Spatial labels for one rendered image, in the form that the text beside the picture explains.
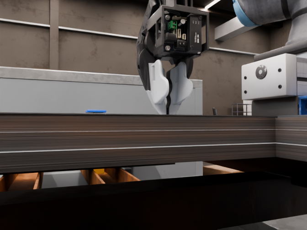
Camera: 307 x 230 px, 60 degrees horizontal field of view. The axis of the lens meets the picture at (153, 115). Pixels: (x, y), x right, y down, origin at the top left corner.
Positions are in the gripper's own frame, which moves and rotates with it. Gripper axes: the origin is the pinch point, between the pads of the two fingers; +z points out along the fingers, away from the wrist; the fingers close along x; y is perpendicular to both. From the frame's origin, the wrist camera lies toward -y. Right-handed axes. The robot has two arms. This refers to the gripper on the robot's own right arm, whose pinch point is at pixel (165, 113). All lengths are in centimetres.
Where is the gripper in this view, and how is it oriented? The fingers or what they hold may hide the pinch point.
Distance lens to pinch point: 41.7
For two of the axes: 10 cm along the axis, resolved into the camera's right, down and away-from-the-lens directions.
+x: 9.3, 0.1, 3.5
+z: 0.0, 10.0, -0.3
